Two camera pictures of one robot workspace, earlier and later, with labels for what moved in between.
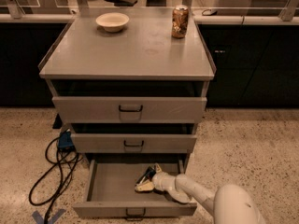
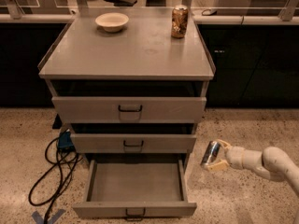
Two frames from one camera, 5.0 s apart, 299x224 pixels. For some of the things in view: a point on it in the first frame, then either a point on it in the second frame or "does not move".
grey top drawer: x=110 y=109 does not move
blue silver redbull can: x=149 y=173 -> x=210 y=153
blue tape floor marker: x=39 y=219 does not move
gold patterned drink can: x=179 y=21 does not move
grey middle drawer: x=147 y=142 does not move
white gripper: x=160 y=181 -> x=235 y=157
